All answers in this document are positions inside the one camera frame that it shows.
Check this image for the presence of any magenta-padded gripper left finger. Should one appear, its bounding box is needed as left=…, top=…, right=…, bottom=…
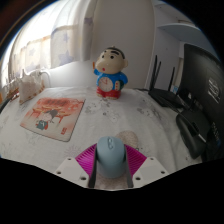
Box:
left=54, top=143, right=99, bottom=188

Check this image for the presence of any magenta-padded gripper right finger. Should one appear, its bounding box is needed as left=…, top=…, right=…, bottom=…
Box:
left=123, top=143, right=169, bottom=188

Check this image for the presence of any light blue computer mouse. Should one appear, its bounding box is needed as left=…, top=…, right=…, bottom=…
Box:
left=95, top=135, right=128, bottom=179

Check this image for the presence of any red printed mouse pad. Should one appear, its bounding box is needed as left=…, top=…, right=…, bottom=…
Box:
left=19, top=97, right=86, bottom=143

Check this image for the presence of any white printed tablecloth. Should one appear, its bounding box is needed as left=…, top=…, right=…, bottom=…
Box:
left=0, top=85, right=204, bottom=191

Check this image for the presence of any black router with antennas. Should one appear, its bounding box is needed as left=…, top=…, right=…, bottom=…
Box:
left=147, top=54, right=188, bottom=109

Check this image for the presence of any cartoon boy figurine clock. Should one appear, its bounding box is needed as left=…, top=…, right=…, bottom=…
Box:
left=92, top=46, right=129, bottom=100

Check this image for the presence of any black computer monitor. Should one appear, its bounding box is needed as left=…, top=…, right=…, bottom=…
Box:
left=181, top=43, right=224, bottom=161

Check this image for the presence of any wooden ship model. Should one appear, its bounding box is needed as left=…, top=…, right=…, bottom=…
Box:
left=3, top=78, right=20, bottom=101

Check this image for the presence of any white star-print curtain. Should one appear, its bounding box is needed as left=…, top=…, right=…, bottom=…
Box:
left=1, top=0, right=98, bottom=88

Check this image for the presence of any white wall shelf unit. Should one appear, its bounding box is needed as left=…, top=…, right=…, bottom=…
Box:
left=153, top=0, right=214, bottom=51

